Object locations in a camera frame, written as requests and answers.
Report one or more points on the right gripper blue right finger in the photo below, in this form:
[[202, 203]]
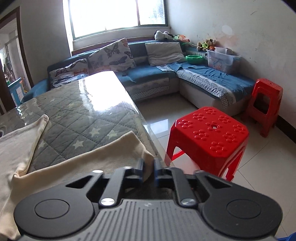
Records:
[[158, 172]]

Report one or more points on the far red plastic stool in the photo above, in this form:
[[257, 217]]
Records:
[[264, 104]]

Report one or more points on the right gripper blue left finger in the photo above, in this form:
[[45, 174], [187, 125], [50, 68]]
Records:
[[139, 170]]

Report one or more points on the blue corner sofa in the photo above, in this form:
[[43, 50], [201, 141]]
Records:
[[199, 84]]

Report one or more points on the red plastic stool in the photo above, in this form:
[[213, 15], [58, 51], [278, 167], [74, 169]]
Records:
[[213, 140], [264, 104]]

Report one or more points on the grey plain cushion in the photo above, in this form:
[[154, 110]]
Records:
[[162, 53]]

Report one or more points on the flat butterfly pillow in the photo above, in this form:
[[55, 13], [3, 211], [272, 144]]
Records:
[[72, 72]]

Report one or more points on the brown plush toys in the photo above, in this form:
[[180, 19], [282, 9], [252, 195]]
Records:
[[208, 44]]

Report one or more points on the upright butterfly cushion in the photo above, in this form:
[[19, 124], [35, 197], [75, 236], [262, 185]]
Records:
[[116, 57]]

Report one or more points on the green plastic bowl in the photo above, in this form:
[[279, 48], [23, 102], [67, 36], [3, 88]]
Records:
[[195, 59]]

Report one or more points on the near red plastic stool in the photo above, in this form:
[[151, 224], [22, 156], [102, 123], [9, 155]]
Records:
[[213, 140]]

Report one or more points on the blue white small cabinet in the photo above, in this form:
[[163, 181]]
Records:
[[17, 91]]

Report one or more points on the clear plastic storage box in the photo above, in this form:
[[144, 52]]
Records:
[[223, 62]]

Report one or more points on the cream sweatshirt garment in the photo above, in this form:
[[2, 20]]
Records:
[[17, 149]]

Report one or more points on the pink green plush toy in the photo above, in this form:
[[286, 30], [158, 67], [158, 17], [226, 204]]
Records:
[[181, 38]]

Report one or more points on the black white plush toy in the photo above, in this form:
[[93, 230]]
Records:
[[161, 36]]

